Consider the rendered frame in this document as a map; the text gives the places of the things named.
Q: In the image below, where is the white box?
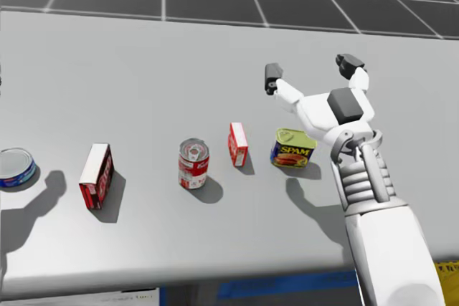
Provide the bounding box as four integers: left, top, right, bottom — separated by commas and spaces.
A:
0, 287, 160, 306

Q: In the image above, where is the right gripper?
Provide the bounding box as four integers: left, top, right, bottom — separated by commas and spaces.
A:
264, 53, 376, 144

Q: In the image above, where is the red and white can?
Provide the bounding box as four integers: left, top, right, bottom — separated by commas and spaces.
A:
177, 137, 211, 191

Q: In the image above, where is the blue box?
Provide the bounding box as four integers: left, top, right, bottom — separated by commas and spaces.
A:
160, 270, 361, 306

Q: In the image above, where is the yellow box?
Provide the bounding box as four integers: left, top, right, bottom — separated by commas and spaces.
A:
434, 260, 459, 306

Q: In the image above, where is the red and white carton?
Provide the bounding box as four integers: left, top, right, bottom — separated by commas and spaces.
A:
227, 122, 250, 168

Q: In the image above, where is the green and blue rectangular can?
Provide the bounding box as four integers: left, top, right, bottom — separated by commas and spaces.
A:
269, 127, 318, 170

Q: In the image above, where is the blue flat can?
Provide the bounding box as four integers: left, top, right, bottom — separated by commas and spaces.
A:
0, 147, 38, 190

